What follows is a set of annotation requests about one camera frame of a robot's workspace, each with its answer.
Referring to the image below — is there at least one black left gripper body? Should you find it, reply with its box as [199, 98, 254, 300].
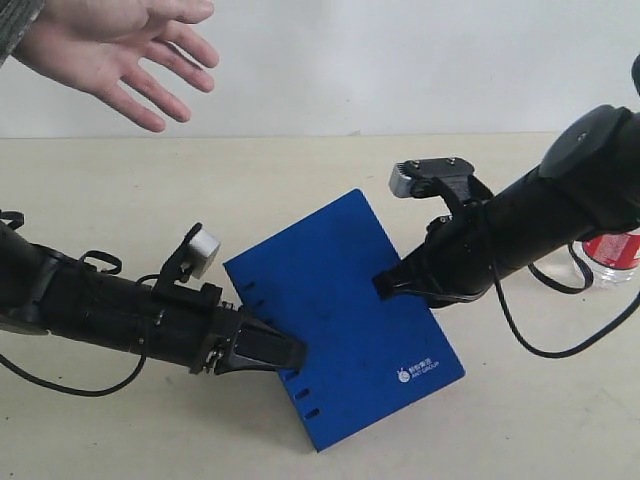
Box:
[84, 277, 260, 375]

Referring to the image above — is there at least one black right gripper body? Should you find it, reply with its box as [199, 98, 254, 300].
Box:
[399, 200, 505, 308]

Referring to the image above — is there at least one blue notebook binder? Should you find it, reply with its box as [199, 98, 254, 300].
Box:
[224, 189, 465, 451]

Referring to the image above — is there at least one clear plastic water bottle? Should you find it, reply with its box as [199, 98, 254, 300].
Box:
[578, 229, 639, 288]

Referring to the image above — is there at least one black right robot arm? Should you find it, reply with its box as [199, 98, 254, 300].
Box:
[373, 104, 639, 308]

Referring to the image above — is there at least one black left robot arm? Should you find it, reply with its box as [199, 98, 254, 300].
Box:
[1, 223, 307, 375]

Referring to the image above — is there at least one person's open hand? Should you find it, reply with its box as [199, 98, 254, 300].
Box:
[9, 1, 219, 133]

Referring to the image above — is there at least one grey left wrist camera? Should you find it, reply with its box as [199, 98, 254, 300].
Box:
[153, 222, 221, 294]

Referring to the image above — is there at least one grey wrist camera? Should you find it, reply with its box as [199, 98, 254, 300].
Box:
[388, 156, 494, 216]
[153, 222, 221, 294]

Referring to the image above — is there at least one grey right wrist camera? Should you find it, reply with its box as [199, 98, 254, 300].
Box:
[388, 156, 494, 216]

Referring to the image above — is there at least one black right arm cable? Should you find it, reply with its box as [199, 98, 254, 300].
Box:
[492, 239, 640, 359]

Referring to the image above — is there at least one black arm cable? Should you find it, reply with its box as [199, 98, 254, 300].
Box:
[0, 209, 166, 399]
[492, 239, 640, 359]

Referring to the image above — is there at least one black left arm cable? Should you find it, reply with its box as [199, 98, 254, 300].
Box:
[0, 209, 166, 399]

